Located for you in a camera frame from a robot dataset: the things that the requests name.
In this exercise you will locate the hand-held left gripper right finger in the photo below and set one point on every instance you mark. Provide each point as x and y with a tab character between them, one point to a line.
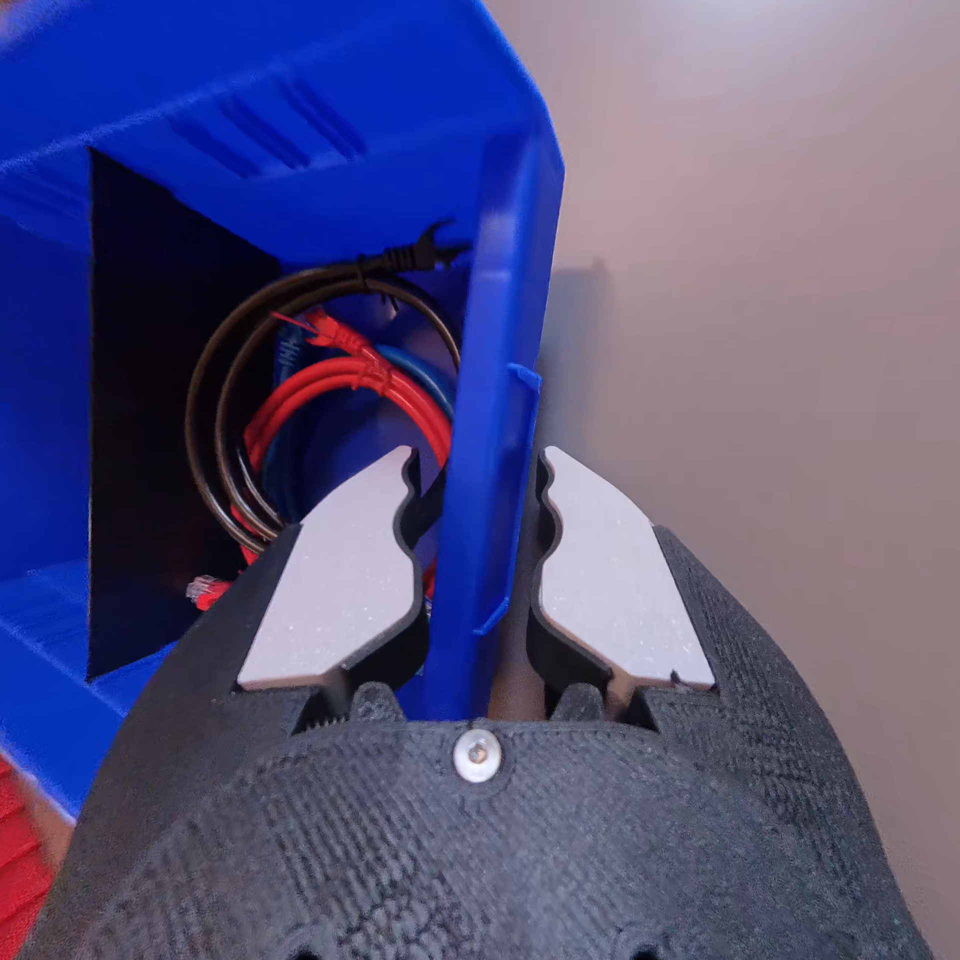
615	585

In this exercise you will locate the black bin divider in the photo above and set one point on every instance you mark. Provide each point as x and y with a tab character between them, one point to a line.
150	375

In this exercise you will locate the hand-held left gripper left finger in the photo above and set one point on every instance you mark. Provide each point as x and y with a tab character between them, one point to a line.
337	585

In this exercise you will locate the red storage bin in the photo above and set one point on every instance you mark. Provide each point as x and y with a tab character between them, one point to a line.
22	862

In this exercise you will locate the blue storage bin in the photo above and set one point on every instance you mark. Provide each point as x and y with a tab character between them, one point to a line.
300	112

